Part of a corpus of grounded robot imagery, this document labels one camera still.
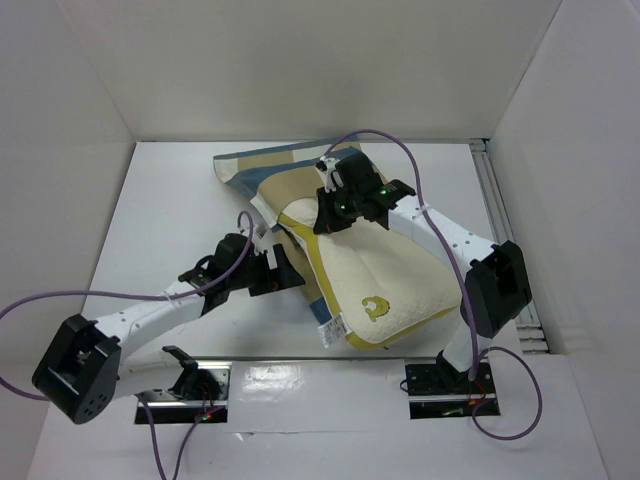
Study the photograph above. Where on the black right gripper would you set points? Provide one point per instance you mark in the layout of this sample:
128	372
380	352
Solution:
327	212

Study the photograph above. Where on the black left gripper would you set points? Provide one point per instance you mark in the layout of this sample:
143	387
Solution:
283	275

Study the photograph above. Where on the blue beige plaid pillowcase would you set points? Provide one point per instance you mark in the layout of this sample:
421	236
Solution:
281	183

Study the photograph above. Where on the cream pillow with duck patch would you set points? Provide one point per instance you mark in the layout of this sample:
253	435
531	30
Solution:
417	287

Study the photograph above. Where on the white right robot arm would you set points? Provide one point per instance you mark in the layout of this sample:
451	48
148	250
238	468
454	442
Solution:
492	277

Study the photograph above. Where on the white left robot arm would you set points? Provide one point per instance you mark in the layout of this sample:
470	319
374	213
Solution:
88	363

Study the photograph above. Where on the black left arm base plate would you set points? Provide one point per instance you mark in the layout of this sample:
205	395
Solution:
205	399

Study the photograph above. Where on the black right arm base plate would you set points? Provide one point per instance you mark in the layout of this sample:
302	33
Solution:
431	397

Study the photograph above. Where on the aluminium frame rail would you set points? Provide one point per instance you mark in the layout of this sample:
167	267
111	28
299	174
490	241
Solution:
530	330

